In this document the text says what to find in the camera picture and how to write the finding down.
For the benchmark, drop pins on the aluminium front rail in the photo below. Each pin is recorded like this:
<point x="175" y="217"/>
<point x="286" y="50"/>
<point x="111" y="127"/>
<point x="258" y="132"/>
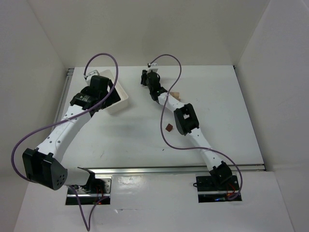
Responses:
<point x="150" y="170"/>

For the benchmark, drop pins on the light wood cube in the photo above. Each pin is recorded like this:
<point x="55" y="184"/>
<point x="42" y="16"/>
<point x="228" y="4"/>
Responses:
<point x="175" y="94"/>

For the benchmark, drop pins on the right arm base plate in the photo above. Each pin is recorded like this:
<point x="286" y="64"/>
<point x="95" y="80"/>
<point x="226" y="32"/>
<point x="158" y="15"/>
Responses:
<point x="208" y="192"/>

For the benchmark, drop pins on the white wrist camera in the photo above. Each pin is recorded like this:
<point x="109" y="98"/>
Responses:
<point x="152" y="67"/>
<point x="90" y="74"/>

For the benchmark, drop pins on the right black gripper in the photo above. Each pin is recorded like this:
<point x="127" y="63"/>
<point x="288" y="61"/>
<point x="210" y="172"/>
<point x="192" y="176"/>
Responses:
<point x="144" y="78"/>

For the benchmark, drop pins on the aluminium rail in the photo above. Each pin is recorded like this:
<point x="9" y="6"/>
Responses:
<point x="64" y="94"/>
<point x="150" y="170"/>

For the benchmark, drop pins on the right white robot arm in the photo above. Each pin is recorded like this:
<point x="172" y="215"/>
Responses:
<point x="187" y="125"/>

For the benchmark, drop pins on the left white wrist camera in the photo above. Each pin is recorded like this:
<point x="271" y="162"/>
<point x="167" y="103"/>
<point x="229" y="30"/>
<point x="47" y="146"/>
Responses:
<point x="90" y="74"/>

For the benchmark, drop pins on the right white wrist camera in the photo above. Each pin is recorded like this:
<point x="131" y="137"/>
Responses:
<point x="152" y="67"/>

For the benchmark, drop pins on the aluminium left rail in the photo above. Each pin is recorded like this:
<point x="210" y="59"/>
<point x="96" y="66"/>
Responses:
<point x="64" y="94"/>

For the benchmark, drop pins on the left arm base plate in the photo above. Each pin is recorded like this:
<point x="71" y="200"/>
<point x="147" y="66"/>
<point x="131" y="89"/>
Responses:
<point x="100" y="193"/>

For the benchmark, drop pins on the white plastic bin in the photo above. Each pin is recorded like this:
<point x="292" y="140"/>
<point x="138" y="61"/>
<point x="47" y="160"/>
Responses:
<point x="123" y="103"/>

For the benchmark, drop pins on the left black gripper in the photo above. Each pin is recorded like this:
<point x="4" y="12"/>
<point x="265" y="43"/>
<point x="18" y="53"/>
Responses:
<point x="115" y="94"/>

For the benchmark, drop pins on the dark red wood cube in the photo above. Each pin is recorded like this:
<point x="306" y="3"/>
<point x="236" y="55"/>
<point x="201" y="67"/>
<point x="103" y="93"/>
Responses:
<point x="169" y="128"/>

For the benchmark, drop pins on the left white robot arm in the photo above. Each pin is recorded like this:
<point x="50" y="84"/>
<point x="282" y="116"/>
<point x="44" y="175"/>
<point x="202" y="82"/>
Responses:
<point x="43" y="164"/>

